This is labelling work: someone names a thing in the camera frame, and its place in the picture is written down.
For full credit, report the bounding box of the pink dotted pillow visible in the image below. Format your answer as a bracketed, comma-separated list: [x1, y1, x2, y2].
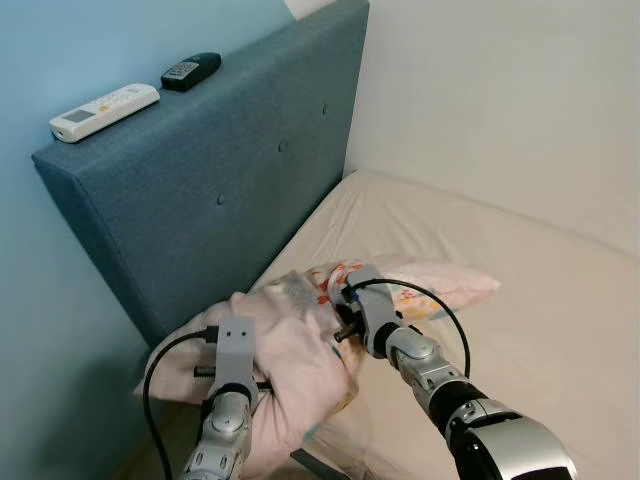
[135, 258, 501, 479]

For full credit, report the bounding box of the mattress with beige sheet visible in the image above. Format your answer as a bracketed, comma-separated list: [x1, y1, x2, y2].
[120, 170, 640, 480]

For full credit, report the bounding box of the teal upholstered headboard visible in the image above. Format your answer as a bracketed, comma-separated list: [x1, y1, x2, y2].
[30, 0, 371, 346]

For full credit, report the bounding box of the black remote control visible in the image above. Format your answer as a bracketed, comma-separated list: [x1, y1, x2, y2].
[160, 52, 223, 93]

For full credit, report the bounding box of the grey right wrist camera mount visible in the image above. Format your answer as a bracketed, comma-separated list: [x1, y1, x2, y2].
[345, 265, 401, 356]

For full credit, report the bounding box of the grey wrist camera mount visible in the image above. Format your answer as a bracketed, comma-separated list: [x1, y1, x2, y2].
[345, 265, 401, 356]
[215, 317, 259, 393]

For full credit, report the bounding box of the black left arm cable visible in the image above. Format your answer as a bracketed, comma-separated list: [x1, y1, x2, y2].
[142, 325, 221, 480]

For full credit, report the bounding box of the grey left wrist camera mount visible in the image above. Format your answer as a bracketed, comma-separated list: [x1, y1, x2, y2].
[215, 317, 259, 393]

